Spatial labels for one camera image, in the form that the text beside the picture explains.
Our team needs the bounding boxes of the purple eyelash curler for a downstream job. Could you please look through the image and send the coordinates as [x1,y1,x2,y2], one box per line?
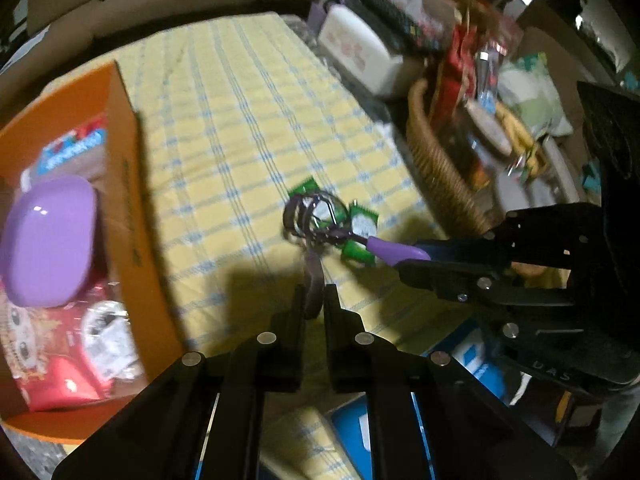
[282,190,431,321]

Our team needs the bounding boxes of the orange cardboard box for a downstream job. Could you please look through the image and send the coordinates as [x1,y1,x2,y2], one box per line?
[0,59,188,446]

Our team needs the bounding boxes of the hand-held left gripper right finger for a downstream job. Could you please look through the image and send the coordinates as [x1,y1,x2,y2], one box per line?
[322,284,578,480]

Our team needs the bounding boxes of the round white lid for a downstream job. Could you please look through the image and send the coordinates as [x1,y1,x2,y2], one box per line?
[467,100,513,156]

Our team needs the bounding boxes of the white tissue box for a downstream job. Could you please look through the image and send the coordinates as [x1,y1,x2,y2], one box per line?
[317,5,406,96]

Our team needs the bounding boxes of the yellow bananas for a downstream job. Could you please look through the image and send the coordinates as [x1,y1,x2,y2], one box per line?
[500,105,546,171]

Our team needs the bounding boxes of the red cartoon print packet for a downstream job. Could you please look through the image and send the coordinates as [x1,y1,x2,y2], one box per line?
[0,282,151,413]

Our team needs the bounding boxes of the wicker basket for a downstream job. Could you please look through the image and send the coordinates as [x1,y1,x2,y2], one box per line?
[406,77,501,233]

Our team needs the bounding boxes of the white plastic bottle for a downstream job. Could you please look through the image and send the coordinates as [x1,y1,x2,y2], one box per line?
[20,120,108,191]

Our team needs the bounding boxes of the green and white bag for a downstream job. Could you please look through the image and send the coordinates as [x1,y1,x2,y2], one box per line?
[500,55,573,136]

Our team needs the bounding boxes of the blue and white box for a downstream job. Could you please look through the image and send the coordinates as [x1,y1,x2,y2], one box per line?
[440,320,511,401]

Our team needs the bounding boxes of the clear packet with grey contents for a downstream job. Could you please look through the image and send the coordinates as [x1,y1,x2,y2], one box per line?
[80,300,143,381]

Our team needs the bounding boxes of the purple oval case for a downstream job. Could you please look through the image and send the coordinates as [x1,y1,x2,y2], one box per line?
[0,175,98,308]

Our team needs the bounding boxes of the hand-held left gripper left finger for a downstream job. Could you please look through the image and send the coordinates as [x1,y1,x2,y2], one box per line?
[52,284,307,480]

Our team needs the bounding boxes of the brown sofa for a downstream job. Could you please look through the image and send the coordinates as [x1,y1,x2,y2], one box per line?
[0,0,381,61]

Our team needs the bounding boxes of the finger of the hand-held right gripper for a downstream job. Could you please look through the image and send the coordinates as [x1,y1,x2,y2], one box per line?
[397,259,576,341]
[414,203,606,270]

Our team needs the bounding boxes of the black remote control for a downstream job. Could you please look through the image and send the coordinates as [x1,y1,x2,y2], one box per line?
[357,0,446,56]

